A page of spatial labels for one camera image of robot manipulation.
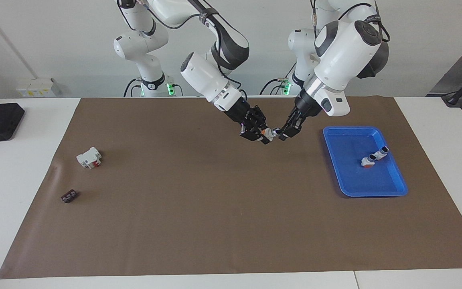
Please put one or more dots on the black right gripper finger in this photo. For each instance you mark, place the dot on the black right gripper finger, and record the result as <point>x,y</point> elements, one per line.
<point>251,134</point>
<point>261,118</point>

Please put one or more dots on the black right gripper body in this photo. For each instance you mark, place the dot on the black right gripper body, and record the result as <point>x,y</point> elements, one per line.
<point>241,114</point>

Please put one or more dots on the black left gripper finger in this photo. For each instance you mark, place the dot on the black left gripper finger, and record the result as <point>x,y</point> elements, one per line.
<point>300,127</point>
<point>289,124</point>

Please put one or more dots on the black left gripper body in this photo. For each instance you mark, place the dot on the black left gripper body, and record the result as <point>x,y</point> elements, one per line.
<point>306,105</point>

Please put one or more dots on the selector switch orange base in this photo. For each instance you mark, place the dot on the selector switch orange base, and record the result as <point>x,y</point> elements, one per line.
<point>272,133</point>

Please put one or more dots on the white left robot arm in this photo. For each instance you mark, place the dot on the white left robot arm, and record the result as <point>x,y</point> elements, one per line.
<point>343,56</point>

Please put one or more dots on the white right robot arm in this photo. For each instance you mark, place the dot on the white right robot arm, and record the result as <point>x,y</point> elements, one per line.
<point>203,74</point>

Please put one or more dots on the blue plastic tray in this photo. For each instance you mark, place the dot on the blue plastic tray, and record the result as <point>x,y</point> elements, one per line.
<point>359,180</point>

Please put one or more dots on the white part in tray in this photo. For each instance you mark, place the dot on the white part in tray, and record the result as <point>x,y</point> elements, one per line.
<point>382,152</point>

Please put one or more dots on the brown table mat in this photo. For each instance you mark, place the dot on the brown table mat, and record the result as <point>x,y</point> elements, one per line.
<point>199,208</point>

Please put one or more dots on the white circuit breaker red lever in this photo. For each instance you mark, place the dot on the white circuit breaker red lever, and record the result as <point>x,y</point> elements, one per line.
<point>88,157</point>

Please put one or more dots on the small dark terminal block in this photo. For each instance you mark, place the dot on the small dark terminal block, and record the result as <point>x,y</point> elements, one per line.
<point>69,196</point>

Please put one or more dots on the selector switch red base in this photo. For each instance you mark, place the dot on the selector switch red base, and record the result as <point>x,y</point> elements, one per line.
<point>368,161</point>

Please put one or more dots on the white wall outlet box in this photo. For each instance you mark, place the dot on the white wall outlet box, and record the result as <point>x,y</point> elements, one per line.
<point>38,88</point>

